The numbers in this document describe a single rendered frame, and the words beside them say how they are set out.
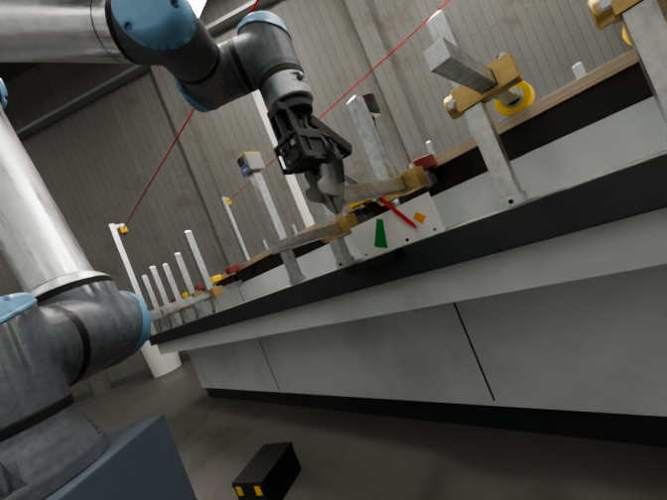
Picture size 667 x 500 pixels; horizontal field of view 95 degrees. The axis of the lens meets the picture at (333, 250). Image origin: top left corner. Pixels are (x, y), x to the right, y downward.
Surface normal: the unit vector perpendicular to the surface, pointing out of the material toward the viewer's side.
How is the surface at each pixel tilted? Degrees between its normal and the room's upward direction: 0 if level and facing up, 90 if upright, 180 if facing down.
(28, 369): 90
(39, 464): 70
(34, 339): 87
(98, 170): 90
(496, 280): 90
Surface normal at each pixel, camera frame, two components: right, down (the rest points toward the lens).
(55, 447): 0.70, -0.66
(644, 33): -0.64, 0.25
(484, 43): -0.14, 0.04
